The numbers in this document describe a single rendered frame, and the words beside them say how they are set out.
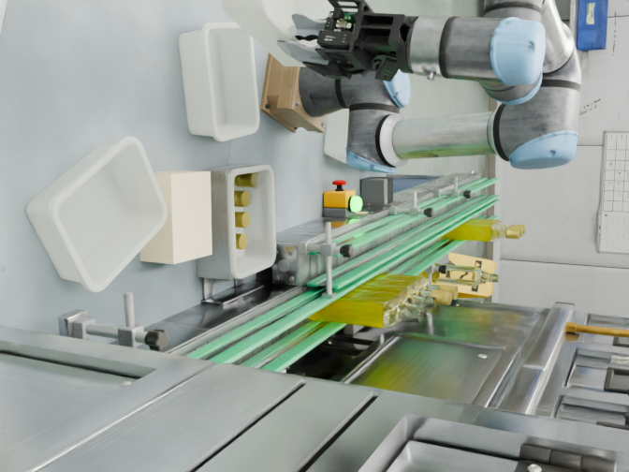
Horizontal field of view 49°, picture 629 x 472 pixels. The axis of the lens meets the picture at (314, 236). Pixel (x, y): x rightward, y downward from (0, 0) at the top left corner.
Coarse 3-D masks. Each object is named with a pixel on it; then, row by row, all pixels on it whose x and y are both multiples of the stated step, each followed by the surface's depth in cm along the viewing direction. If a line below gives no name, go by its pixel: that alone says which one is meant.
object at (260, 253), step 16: (272, 176) 151; (256, 192) 152; (272, 192) 151; (240, 208) 153; (256, 208) 153; (272, 208) 152; (256, 224) 154; (272, 224) 152; (256, 240) 154; (272, 240) 153; (240, 256) 154; (256, 256) 154; (272, 256) 153; (240, 272) 143; (256, 272) 147
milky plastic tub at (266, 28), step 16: (224, 0) 93; (240, 0) 92; (256, 0) 90; (272, 0) 105; (288, 0) 110; (304, 0) 111; (320, 0) 110; (240, 16) 94; (256, 16) 92; (272, 16) 91; (288, 16) 110; (320, 16) 110; (256, 32) 98; (272, 32) 97; (288, 32) 95; (272, 48) 103; (288, 64) 108
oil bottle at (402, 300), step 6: (354, 294) 162; (360, 294) 162; (366, 294) 162; (372, 294) 162; (378, 294) 161; (384, 294) 161; (390, 294) 161; (396, 294) 161; (396, 300) 158; (402, 300) 158; (402, 306) 158
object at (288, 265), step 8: (280, 248) 156; (288, 248) 155; (296, 248) 154; (280, 256) 156; (288, 256) 155; (296, 256) 154; (272, 264) 157; (280, 264) 156; (288, 264) 155; (296, 264) 155; (272, 272) 158; (280, 272) 157; (288, 272) 156; (296, 272) 155; (272, 280) 158; (280, 280) 157; (288, 280) 156; (296, 280) 155
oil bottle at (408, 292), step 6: (360, 288) 167; (366, 288) 167; (372, 288) 166; (378, 288) 166; (384, 288) 165; (390, 288) 165; (396, 288) 165; (402, 288) 165; (408, 288) 165; (402, 294) 163; (408, 294) 163; (414, 294) 164; (408, 300) 163
